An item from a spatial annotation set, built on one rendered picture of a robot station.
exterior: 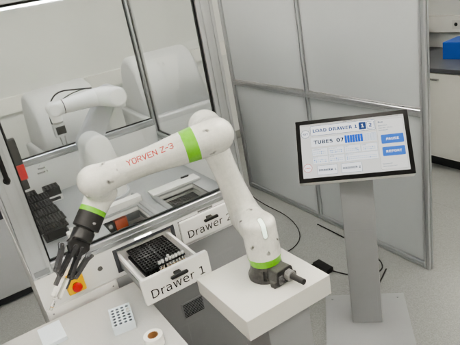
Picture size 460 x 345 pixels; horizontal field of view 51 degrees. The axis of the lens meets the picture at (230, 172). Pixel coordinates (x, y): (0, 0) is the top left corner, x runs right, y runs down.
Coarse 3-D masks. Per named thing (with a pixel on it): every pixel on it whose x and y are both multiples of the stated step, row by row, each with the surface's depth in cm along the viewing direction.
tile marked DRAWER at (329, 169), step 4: (328, 164) 226; (332, 164) 225; (336, 164) 225; (320, 168) 226; (324, 168) 225; (328, 168) 225; (332, 168) 225; (336, 168) 224; (320, 172) 225; (324, 172) 225; (328, 172) 224; (332, 172) 224; (336, 172) 224
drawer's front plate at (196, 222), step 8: (216, 208) 226; (224, 208) 228; (192, 216) 222; (200, 216) 222; (224, 216) 230; (184, 224) 219; (192, 224) 221; (200, 224) 223; (216, 224) 228; (224, 224) 231; (184, 232) 220; (192, 232) 222; (200, 232) 224; (208, 232) 227; (184, 240) 221; (192, 240) 223
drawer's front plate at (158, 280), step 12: (204, 252) 191; (180, 264) 187; (192, 264) 190; (204, 264) 193; (156, 276) 182; (168, 276) 185; (192, 276) 191; (144, 288) 181; (156, 288) 184; (168, 288) 187; (180, 288) 190; (144, 300) 183; (156, 300) 185
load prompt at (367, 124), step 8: (360, 120) 228; (368, 120) 227; (312, 128) 232; (320, 128) 231; (328, 128) 230; (336, 128) 229; (344, 128) 228; (352, 128) 228; (360, 128) 227; (368, 128) 226
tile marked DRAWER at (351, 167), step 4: (344, 164) 224; (348, 164) 223; (352, 164) 223; (356, 164) 222; (360, 164) 222; (344, 168) 223; (348, 168) 223; (352, 168) 222; (356, 168) 222; (360, 168) 221; (344, 172) 223
